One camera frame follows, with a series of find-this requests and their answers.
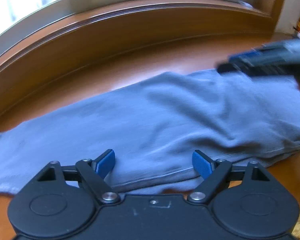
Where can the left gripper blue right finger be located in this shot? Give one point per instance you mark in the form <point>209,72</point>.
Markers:
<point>215,174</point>

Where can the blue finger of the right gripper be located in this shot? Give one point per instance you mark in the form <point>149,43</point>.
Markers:
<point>231,67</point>
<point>244,54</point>

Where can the white window latch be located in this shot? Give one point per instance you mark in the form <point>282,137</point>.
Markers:
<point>245,4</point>

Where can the grey-blue sweatpants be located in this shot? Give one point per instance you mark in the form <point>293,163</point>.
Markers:
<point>155,125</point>

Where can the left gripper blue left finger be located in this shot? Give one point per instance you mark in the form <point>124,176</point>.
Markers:
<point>92,174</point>

